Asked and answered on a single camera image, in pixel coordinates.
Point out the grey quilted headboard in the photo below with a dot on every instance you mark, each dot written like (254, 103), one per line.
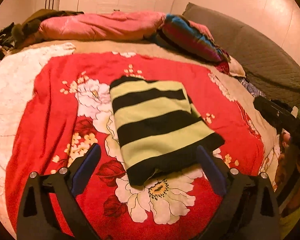
(260, 62)

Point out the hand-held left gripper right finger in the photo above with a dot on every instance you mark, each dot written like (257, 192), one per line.
(211, 171)

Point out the pile of clothes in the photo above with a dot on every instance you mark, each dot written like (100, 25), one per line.
(0, 45)

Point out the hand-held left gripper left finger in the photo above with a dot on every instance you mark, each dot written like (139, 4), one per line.
(86, 172)

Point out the pink quilt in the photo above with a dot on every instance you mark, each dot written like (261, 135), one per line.
(102, 26)

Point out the brown fur-trimmed coat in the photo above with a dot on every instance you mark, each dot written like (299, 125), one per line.
(27, 27)

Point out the green black striped frog sweater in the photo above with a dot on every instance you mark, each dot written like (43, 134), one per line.
(152, 130)

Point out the red floral blanket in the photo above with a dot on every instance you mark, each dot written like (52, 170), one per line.
(52, 120)

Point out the blue patterned cloth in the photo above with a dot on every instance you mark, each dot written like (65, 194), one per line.
(251, 87)

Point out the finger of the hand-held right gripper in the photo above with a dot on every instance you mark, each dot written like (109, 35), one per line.
(267, 110)

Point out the cream pillow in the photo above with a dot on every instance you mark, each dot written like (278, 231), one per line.
(236, 68)

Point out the person's right hand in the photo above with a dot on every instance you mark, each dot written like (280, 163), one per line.
(287, 145)

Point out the striped colourful pillow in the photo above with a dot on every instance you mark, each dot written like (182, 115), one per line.
(190, 37)

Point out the beige bed sheet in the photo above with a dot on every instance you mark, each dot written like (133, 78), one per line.
(130, 46)

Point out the white plaid fluffy blanket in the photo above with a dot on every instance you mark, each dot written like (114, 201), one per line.
(10, 85)

